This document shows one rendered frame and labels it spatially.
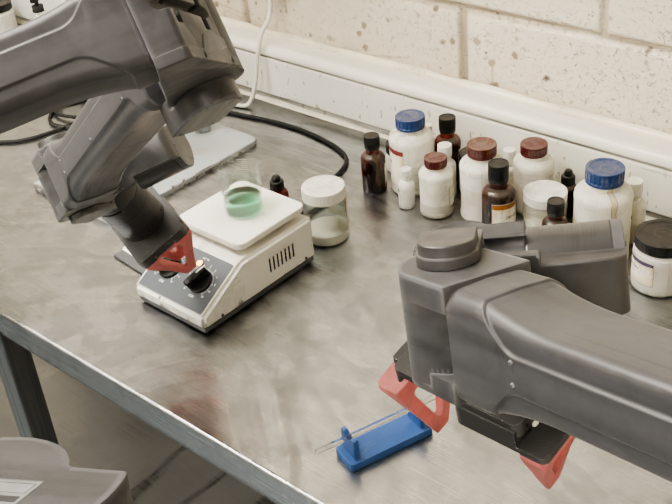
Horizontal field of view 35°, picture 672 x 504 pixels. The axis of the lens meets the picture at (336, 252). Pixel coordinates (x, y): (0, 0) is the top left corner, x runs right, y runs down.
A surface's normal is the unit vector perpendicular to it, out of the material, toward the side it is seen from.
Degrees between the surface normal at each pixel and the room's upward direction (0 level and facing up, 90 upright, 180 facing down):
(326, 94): 90
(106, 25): 54
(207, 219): 0
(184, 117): 89
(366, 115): 90
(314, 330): 0
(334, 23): 90
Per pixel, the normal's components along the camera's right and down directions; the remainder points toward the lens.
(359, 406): -0.08, -0.83
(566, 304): -0.04, -0.93
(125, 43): 0.10, -0.06
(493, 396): -0.87, 0.25
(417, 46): -0.66, 0.46
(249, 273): 0.75, 0.31
